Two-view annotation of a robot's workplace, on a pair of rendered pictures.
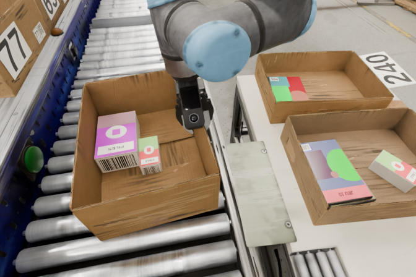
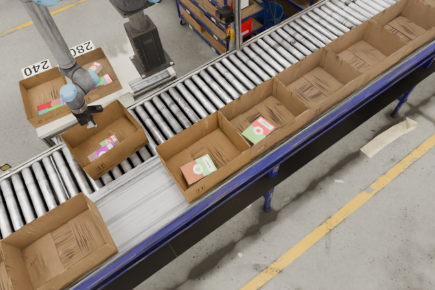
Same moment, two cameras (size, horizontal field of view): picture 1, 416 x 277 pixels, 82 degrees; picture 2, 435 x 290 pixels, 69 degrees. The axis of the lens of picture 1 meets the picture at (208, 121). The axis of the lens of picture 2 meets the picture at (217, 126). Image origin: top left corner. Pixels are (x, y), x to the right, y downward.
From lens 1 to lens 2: 1.76 m
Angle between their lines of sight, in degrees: 61
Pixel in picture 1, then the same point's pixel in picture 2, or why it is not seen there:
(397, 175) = (98, 67)
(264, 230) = (129, 100)
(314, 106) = not seen: hidden behind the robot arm
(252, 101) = (61, 122)
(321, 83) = (41, 96)
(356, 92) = (46, 83)
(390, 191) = (103, 70)
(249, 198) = not seen: hidden behind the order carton
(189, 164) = (109, 129)
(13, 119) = (111, 186)
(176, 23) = (85, 84)
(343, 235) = (123, 81)
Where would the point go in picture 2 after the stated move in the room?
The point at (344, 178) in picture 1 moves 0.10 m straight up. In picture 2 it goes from (102, 81) to (97, 71)
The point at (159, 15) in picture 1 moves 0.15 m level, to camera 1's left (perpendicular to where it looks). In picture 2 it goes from (78, 93) to (84, 114)
